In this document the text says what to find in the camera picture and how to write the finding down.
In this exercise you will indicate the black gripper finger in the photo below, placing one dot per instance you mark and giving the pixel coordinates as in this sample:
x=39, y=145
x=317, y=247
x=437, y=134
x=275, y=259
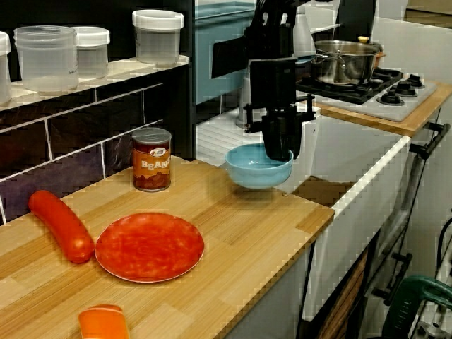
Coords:
x=297, y=137
x=275, y=141

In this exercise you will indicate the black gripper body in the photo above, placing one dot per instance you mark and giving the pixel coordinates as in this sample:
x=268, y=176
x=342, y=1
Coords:
x=272, y=84

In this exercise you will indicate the light blue bowl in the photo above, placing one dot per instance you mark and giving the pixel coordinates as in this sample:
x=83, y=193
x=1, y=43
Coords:
x=254, y=173

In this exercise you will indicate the white toy sink unit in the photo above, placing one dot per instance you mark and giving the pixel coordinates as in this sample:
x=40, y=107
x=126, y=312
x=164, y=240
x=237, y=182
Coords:
x=353, y=152

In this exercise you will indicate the grey toy faucet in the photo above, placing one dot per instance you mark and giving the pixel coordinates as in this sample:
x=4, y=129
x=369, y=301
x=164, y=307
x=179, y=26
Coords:
x=304, y=35

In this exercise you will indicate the stainless steel pot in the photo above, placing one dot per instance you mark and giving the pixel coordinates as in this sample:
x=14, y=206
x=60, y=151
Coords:
x=344, y=61

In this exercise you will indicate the grey toy stove top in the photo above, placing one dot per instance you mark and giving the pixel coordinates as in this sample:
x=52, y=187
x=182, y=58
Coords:
x=399, y=106

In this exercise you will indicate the clear jar with white lid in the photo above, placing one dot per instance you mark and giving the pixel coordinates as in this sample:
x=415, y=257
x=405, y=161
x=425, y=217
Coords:
x=93, y=53
x=157, y=39
x=3, y=70

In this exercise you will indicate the brown beans can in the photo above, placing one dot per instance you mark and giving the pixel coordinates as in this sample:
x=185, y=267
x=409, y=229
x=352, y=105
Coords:
x=152, y=162

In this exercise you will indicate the red round plate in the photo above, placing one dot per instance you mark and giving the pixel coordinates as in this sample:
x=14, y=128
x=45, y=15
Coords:
x=150, y=247

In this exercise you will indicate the brown wooden slat panel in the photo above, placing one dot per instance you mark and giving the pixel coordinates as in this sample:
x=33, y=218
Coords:
x=346, y=300

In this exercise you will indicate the green clamp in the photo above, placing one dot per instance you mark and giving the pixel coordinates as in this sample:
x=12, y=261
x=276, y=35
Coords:
x=413, y=303

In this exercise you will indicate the dark tiled backsplash shelf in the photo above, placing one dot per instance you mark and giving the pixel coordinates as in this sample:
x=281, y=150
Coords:
x=70, y=141

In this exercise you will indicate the clear lidless plastic jar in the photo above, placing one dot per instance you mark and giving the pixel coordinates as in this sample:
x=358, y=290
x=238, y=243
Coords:
x=46, y=60

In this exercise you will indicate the red toy sausage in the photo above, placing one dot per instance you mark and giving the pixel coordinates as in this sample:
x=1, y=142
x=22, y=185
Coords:
x=60, y=226

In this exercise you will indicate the wide black kitchen post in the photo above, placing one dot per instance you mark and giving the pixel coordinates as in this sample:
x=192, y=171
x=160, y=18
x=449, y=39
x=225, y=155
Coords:
x=191, y=88

